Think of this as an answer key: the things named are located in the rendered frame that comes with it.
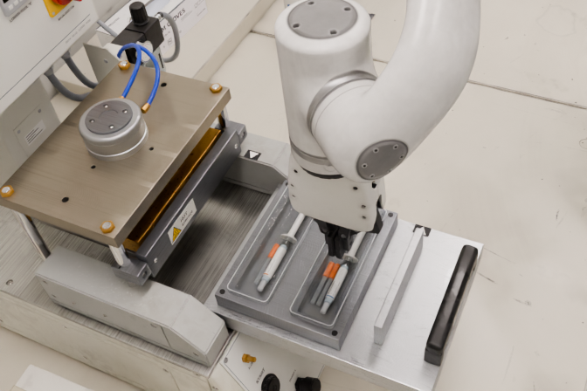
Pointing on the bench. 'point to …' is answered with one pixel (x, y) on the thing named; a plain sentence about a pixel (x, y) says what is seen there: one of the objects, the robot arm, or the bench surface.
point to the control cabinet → (40, 45)
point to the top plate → (115, 150)
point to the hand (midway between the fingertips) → (339, 238)
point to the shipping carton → (44, 381)
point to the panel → (265, 364)
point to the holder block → (284, 298)
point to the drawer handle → (450, 305)
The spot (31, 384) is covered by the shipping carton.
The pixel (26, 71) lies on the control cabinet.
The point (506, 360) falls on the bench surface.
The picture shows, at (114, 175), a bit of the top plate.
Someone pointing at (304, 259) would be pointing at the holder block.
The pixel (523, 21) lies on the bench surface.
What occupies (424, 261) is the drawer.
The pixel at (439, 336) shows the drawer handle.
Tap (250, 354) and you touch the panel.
